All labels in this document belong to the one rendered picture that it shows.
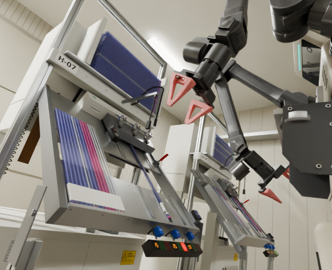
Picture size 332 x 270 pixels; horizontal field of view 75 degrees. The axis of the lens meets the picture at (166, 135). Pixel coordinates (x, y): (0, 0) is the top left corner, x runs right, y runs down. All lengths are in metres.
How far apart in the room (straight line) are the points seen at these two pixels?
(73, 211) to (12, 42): 3.10
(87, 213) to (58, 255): 0.39
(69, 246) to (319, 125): 0.92
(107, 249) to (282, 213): 2.99
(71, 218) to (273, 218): 3.37
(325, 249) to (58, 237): 0.83
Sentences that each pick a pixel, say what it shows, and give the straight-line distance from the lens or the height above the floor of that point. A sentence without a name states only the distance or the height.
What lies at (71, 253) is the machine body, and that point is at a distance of 1.04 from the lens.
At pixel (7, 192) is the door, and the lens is 3.25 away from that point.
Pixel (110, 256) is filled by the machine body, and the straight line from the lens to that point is 1.16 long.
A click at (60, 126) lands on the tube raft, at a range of 0.91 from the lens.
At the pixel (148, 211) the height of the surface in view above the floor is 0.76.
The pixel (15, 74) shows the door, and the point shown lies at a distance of 3.42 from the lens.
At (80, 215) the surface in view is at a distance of 0.65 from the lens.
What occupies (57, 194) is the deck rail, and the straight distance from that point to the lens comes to 0.63.
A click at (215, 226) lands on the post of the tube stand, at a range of 1.38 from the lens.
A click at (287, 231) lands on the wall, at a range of 3.72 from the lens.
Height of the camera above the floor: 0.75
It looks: 20 degrees up
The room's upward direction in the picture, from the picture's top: 12 degrees clockwise
